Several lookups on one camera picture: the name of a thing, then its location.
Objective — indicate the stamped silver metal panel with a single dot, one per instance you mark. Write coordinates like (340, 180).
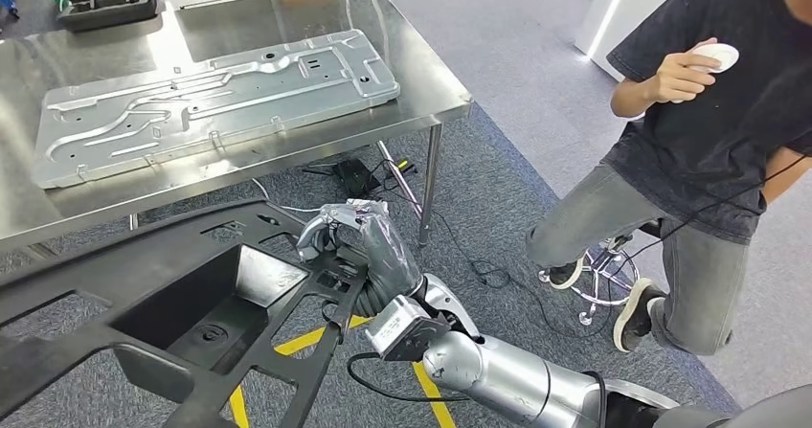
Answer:
(222, 108)

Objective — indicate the small yellow black tool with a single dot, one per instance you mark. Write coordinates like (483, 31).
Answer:
(406, 166)

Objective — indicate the person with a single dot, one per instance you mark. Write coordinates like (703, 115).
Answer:
(729, 127)

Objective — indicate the black power adapter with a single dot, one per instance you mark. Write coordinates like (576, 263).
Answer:
(355, 178)

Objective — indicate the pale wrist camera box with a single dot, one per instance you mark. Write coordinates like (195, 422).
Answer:
(396, 323)

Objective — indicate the white round controller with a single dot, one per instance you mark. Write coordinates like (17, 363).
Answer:
(723, 57)

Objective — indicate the stainless steel workbench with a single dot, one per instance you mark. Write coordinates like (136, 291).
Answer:
(254, 32)

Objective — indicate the chrome swivel stool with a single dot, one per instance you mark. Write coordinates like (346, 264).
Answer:
(615, 245)

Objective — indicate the black plastic plate frame part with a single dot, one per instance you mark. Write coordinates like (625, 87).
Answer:
(158, 254)

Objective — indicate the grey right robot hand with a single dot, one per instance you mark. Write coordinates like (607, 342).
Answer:
(390, 260)

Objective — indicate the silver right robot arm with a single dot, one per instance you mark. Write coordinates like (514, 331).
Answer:
(507, 381)

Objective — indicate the white pillar cabinet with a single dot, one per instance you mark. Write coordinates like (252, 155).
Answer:
(634, 6)

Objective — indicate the person's right hand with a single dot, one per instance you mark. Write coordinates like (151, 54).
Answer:
(679, 76)

